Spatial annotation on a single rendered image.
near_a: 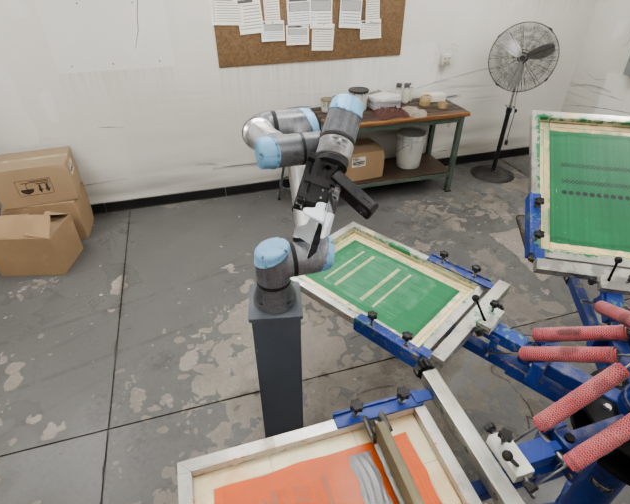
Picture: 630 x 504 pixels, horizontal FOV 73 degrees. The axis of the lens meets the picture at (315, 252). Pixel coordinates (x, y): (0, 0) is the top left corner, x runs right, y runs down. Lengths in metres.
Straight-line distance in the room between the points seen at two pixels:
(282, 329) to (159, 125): 3.26
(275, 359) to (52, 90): 3.44
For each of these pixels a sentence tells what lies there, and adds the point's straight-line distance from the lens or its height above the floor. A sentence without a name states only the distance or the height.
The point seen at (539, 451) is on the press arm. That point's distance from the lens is 1.49.
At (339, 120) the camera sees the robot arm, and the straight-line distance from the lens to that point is 0.93.
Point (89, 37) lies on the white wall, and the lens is 4.34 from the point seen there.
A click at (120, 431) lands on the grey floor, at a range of 2.81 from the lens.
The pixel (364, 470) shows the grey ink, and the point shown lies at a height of 0.96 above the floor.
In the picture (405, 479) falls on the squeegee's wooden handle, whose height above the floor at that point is 1.06.
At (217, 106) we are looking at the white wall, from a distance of 4.44.
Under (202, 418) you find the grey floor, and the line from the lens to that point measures 2.71.
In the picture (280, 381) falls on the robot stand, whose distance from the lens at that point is 1.72.
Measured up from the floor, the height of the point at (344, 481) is 0.96.
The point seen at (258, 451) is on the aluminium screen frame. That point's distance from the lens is 1.41.
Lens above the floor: 2.21
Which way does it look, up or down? 36 degrees down
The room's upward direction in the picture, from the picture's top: straight up
